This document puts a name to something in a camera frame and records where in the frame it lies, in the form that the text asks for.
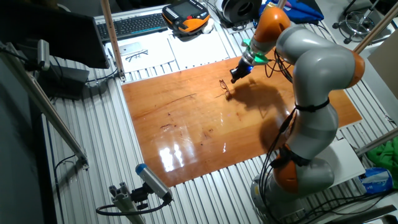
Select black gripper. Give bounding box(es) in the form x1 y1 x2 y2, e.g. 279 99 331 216
229 63 254 85

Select brown frame glasses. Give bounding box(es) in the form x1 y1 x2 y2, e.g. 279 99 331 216
218 79 233 101

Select printed paper sheet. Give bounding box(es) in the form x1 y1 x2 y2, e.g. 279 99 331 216
167 29 230 71
104 36 177 74

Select wooden board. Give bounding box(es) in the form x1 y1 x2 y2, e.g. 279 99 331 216
121 39 364 188

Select orange black teach pendant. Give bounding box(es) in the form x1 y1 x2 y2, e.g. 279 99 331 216
161 0 211 34

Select blue cloth bag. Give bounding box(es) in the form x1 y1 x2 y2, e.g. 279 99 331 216
257 0 325 26

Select silver smartphone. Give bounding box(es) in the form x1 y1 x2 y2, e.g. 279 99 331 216
118 42 144 57

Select black keyboard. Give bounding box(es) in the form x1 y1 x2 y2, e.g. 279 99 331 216
96 12 169 43

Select chrome stool base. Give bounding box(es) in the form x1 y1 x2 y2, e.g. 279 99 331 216
331 0 389 45

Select grey cardboard panel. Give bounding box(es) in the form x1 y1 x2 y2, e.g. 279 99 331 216
368 29 398 118

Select aluminium profile stub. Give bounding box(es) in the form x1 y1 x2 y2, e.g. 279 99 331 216
108 182 147 224

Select green cloth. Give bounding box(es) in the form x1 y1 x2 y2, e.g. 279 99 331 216
366 139 398 189

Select dark grey box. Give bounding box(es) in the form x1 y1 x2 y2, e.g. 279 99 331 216
37 63 91 100

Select blue tissue packet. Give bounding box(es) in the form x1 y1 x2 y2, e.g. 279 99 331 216
359 167 394 194

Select black monitor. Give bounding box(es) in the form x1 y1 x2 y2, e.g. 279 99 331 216
0 0 110 70

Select black cable tangle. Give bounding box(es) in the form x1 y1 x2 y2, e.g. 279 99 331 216
228 21 259 32

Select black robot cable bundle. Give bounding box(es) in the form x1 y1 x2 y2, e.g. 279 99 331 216
257 49 301 218

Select black frame glasses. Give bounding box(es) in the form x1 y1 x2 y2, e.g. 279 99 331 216
125 49 149 63

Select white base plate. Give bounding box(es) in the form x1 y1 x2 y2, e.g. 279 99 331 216
310 138 367 187

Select silver camera with blue end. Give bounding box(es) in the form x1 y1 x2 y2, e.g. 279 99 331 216
135 163 174 203

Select black camera clamp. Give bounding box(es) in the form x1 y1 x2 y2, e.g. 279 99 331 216
130 183 150 211

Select black camera cable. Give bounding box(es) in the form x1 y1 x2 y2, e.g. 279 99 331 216
95 198 172 217

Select slanted aluminium frame bar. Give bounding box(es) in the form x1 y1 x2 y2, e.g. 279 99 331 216
0 42 90 170

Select silver camera on frame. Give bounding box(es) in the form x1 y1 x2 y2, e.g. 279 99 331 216
36 39 51 72

